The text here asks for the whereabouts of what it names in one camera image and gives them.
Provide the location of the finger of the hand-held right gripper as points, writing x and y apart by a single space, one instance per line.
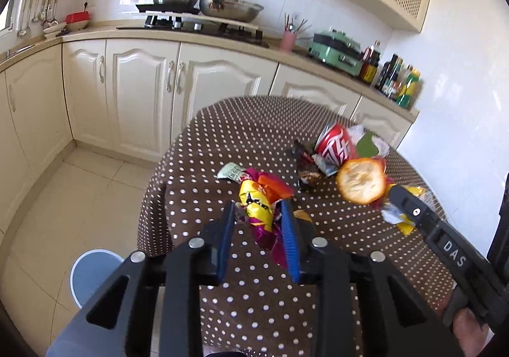
409 208

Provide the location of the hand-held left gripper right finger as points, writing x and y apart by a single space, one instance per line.
289 245

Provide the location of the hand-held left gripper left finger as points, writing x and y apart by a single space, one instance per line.
224 245

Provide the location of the colourful snack wrapper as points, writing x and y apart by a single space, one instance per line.
258 202

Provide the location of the red soda can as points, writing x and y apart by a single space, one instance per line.
336 146

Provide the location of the blue trash bin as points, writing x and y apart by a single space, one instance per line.
93 273

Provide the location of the person's right hand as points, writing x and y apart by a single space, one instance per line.
467 331

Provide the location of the yellow crumpled wrapper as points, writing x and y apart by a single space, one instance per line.
403 219

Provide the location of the brown candy wrapper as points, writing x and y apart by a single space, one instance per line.
310 178

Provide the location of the green and white paper scrap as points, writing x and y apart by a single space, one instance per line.
230 172

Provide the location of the green and white wrapper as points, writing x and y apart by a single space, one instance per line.
372 144

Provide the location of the silver plastic wrapper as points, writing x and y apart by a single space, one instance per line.
326 168

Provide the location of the dark candy wrapper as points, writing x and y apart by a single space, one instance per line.
300 150

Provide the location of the brown polka dot tablecloth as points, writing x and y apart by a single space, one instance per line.
246 134

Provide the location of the green bottle yellow cap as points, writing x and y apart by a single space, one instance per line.
411 88

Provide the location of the dark glass bottle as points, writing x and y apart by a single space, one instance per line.
387 72

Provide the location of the soy sauce bottle red cap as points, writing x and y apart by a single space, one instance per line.
370 64

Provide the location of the cream base cabinets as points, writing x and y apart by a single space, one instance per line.
139 94

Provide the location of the green electric grill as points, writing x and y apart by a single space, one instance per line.
334 50

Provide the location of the pink utensil holder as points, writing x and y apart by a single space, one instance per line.
288 41

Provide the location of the black gas stove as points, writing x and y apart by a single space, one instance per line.
199 27

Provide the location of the steel wok with lid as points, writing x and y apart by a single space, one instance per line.
232 9

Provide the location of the black induction cooker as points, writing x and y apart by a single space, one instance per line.
169 8

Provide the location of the white bowl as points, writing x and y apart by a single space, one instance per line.
77 26

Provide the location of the white dish stack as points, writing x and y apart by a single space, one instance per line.
53 29

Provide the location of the row of hanging metal ladles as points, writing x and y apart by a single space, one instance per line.
37 7

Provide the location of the wall socket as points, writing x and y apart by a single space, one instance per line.
88 4

